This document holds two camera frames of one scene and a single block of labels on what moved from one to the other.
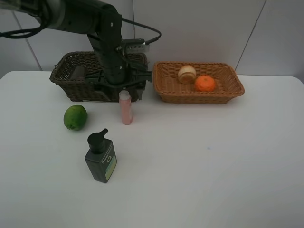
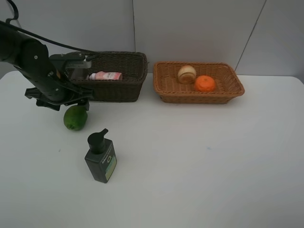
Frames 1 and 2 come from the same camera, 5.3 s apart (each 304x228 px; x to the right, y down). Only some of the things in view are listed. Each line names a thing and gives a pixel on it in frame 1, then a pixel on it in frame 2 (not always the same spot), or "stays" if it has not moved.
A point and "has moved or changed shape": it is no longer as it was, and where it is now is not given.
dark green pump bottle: (101, 159) stays
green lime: (75, 117) stays
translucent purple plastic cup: (79, 73) stays
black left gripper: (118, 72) -> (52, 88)
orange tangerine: (204, 83) stays
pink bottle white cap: (125, 99) has moved or changed shape
